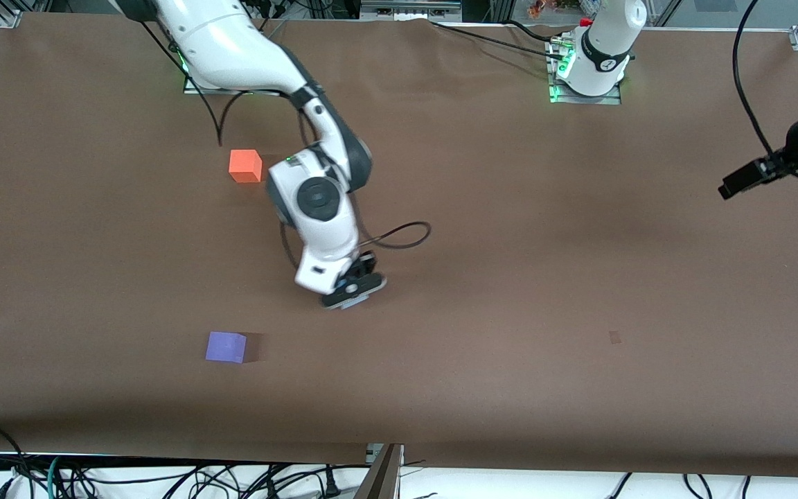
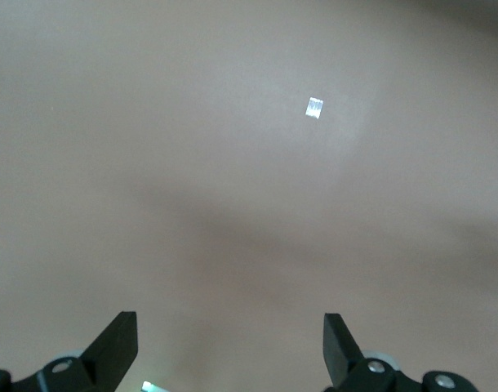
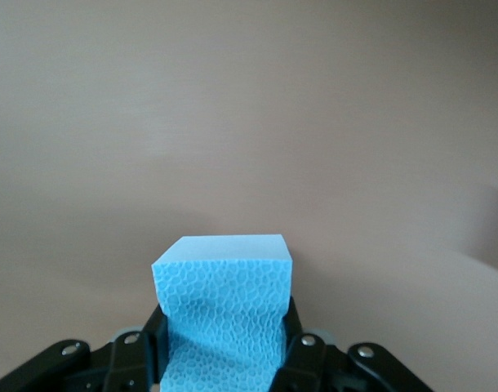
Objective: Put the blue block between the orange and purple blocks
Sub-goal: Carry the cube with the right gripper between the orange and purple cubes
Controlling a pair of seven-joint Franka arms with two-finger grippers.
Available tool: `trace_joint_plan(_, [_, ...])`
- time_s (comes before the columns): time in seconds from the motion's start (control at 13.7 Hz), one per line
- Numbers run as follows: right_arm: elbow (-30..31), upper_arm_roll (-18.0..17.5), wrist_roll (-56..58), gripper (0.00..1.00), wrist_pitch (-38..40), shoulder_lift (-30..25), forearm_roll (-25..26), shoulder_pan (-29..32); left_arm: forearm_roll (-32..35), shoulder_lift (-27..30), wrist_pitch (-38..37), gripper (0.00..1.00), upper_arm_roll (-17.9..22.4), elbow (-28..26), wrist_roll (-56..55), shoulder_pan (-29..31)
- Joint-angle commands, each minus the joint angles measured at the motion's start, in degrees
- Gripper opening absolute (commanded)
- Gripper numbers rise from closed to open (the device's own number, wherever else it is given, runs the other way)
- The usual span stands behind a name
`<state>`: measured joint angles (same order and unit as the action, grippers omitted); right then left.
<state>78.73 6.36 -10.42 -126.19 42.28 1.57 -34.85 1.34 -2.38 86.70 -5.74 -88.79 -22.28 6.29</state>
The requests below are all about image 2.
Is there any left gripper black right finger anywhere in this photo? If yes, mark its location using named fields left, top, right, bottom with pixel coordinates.
left=322, top=313, right=479, bottom=392

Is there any small clear tape piece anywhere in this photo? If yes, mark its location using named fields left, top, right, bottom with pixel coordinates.
left=305, top=96, right=326, bottom=119

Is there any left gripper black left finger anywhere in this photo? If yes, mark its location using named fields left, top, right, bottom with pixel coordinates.
left=0, top=310, right=139, bottom=392

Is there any brown table cover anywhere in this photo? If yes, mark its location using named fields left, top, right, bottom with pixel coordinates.
left=0, top=0, right=498, bottom=392

